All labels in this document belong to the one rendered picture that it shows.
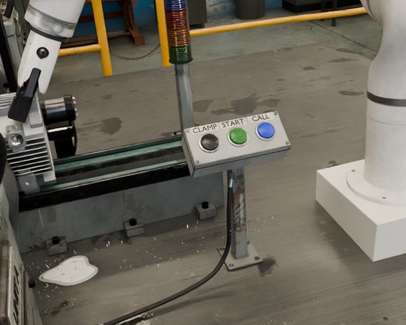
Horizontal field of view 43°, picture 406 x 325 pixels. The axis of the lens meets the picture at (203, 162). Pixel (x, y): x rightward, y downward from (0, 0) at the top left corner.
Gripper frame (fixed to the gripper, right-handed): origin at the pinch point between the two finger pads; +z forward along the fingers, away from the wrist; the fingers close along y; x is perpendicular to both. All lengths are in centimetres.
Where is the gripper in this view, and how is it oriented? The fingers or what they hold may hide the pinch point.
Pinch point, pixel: (19, 109)
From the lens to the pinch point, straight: 100.7
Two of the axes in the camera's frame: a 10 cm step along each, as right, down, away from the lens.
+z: -4.2, 8.6, 3.0
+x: -8.6, -2.7, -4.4
